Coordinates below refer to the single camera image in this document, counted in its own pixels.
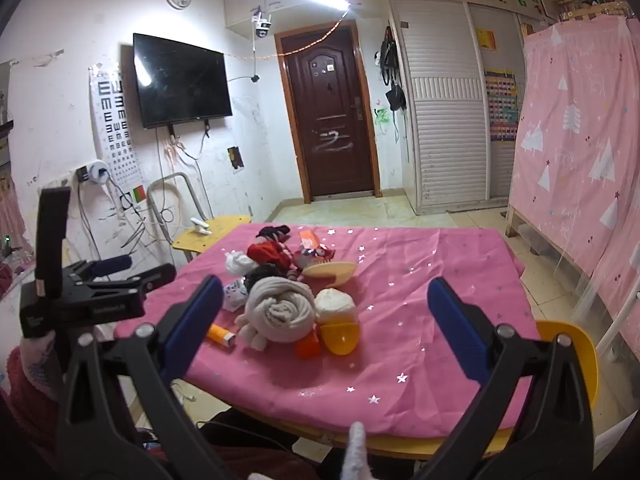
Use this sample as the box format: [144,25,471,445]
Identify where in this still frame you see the white eye chart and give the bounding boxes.
[89,64,146,188]

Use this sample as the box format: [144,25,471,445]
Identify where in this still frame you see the pink tree print curtain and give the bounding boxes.
[510,15,640,321]

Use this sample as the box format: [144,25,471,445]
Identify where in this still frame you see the black hanging handbag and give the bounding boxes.
[377,25,401,87]
[385,85,408,112]

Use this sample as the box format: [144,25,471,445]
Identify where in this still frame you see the beige rolled cloth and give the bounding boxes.
[235,276,317,353]

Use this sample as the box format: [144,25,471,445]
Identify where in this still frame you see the yellow wooden chair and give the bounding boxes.
[146,172,213,261]

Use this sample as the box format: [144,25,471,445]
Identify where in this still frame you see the white louvered wardrobe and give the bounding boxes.
[389,0,526,216]

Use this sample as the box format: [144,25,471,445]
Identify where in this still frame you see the orange yellow cone piece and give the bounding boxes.
[320,321,361,357]

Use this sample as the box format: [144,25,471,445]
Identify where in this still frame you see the red white printed packet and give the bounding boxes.
[292,246,335,270]

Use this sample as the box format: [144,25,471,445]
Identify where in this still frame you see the white rolled sock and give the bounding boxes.
[314,287,358,325]

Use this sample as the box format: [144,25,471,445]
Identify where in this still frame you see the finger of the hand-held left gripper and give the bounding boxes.
[80,265,177,325]
[65,254,134,283]

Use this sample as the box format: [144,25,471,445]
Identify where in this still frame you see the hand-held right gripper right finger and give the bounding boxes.
[415,276,597,480]

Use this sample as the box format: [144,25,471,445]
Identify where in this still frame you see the wall socket with chargers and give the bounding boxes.
[75,160,111,186]

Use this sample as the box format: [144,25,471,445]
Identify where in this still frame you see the white crumpled tissue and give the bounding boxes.
[224,251,258,277]

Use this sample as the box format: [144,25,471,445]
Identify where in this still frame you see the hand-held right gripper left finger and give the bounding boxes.
[55,274,224,480]

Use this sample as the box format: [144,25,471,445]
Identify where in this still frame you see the white security camera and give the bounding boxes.
[251,7,273,40]

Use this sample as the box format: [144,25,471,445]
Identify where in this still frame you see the black wall television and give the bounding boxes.
[132,32,234,130]

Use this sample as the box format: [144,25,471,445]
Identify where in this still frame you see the printed tissue pack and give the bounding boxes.
[222,280,251,313]

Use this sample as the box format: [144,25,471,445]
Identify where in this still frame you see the orange string wire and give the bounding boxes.
[222,10,351,61]

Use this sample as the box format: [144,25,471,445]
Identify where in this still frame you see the yellow wooden table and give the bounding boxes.
[240,405,521,461]

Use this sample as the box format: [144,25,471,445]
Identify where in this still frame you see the dark brown door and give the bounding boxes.
[274,20,383,205]

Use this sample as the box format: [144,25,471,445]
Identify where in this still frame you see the red cloth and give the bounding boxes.
[247,241,293,267]

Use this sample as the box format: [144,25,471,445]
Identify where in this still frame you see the colourful chart poster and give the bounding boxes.
[484,69,518,143]

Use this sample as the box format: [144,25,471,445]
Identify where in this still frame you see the person's left forearm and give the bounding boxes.
[0,347,66,466]

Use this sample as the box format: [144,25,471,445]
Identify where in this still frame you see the person's left hand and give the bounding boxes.
[22,335,66,401]

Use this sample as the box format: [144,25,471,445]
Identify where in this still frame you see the pink star print tablecloth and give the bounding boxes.
[114,222,541,433]

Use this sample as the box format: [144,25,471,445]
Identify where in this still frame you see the beige plastic brush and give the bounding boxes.
[301,260,359,288]

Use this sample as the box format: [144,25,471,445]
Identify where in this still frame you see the person's right hand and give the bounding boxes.
[340,421,373,480]

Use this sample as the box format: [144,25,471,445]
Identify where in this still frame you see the yellow orange tube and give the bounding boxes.
[207,323,237,347]

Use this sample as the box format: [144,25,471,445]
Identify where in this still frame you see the deep orange box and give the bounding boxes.
[295,332,322,359]

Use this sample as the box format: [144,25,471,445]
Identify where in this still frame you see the yellow wooden chair seat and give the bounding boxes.
[171,215,252,256]

